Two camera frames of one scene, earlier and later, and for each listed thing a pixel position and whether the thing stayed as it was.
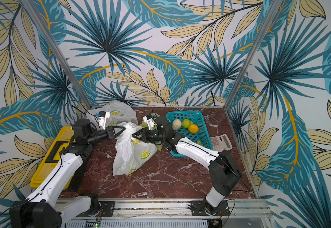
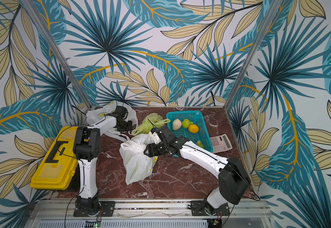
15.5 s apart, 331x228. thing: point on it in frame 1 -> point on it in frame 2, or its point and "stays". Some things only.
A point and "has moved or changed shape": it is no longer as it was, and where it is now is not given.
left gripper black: x=110 y=130 -> x=128 y=128
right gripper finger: x=141 y=135 -> x=151 y=150
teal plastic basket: x=202 y=134 stays
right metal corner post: x=272 y=13 stays
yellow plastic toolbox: x=63 y=136 stays
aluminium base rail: x=179 y=213 stays
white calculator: x=220 y=143 stays
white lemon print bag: x=131 y=153 has moved or changed shape
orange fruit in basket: x=193 y=128 stays
